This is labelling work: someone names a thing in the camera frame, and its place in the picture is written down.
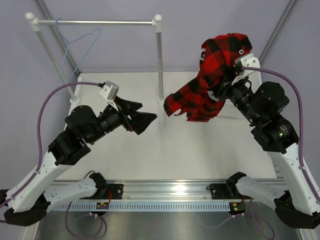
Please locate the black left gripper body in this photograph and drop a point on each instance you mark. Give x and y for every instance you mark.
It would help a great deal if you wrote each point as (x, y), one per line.
(112, 120)

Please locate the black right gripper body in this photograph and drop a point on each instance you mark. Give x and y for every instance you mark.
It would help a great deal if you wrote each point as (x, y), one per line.
(238, 93)

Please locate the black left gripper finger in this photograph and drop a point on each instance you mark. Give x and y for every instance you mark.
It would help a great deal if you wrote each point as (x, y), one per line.
(128, 108)
(140, 121)

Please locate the red black plaid shirt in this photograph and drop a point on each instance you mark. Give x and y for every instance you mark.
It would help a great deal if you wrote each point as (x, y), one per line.
(217, 60)

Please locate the light blue wire hanger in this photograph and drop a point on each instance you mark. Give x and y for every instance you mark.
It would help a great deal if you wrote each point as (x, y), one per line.
(82, 42)

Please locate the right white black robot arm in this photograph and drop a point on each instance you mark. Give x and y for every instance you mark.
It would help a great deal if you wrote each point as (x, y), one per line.
(297, 207)

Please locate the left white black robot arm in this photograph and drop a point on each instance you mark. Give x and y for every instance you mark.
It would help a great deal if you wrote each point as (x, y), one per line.
(83, 128)

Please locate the white plastic basket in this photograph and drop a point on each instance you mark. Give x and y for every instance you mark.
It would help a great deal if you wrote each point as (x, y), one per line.
(247, 110)

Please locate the white metal clothes rack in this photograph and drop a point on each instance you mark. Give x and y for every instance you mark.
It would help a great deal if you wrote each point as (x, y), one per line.
(156, 22)

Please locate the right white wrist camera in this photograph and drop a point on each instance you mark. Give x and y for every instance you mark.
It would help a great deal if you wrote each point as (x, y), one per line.
(242, 63)

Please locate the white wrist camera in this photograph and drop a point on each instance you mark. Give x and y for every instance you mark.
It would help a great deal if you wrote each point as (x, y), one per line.
(242, 63)
(108, 91)

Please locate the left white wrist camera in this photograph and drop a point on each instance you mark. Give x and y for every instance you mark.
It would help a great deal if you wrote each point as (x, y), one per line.
(108, 91)

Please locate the aluminium mounting rail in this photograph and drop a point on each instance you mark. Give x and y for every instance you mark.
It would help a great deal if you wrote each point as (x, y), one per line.
(179, 190)

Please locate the white slotted cable duct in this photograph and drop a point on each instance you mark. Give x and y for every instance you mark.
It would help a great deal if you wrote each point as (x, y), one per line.
(136, 206)

